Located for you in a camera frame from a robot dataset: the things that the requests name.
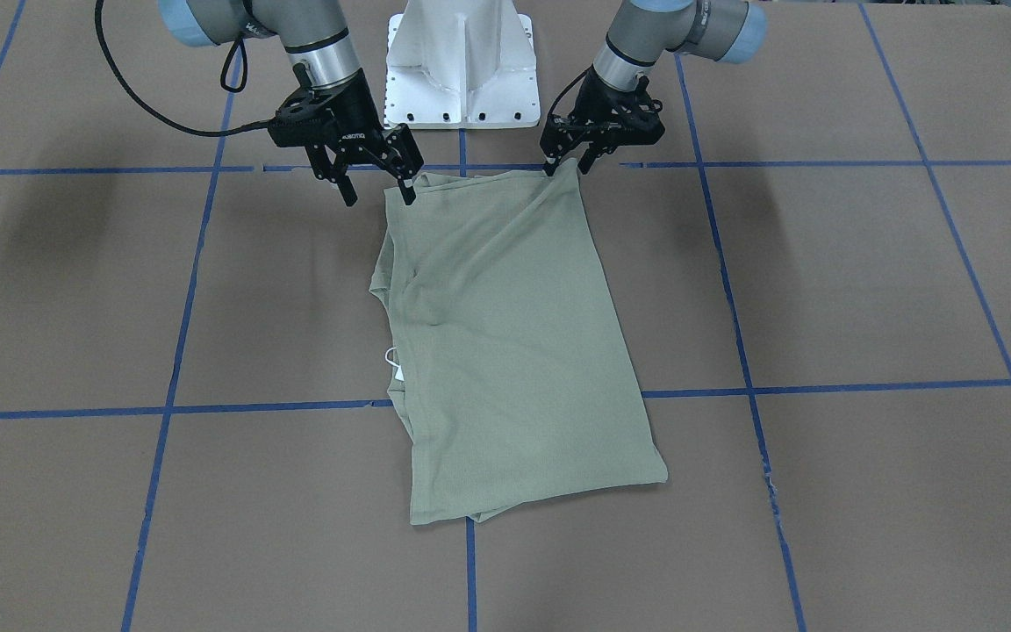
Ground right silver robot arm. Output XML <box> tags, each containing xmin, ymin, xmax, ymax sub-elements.
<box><xmin>158</xmin><ymin>1</ymin><xmax>424</xmax><ymax>205</ymax></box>

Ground white camera column with base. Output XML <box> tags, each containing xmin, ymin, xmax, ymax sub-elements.
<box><xmin>383</xmin><ymin>1</ymin><xmax>542</xmax><ymax>131</ymax></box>

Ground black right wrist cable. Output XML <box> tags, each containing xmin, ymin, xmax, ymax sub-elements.
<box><xmin>95</xmin><ymin>0</ymin><xmax>296</xmax><ymax>138</ymax></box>

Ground olive green long-sleeve shirt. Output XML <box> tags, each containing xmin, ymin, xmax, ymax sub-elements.
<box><xmin>369</xmin><ymin>159</ymin><xmax>669</xmax><ymax>527</ymax></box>

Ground blue tape grid lines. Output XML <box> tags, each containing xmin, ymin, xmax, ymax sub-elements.
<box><xmin>0</xmin><ymin>1</ymin><xmax>1011</xmax><ymax>631</ymax></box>

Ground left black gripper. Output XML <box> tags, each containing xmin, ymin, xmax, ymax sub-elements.
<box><xmin>541</xmin><ymin>67</ymin><xmax>665</xmax><ymax>177</ymax></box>

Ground white shirt price tag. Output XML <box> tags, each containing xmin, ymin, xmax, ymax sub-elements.
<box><xmin>383</xmin><ymin>347</ymin><xmax>405</xmax><ymax>383</ymax></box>

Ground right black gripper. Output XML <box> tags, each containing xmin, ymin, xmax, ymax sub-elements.
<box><xmin>269</xmin><ymin>75</ymin><xmax>424</xmax><ymax>207</ymax></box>

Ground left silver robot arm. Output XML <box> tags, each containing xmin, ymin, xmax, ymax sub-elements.
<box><xmin>539</xmin><ymin>1</ymin><xmax>769</xmax><ymax>176</ymax></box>

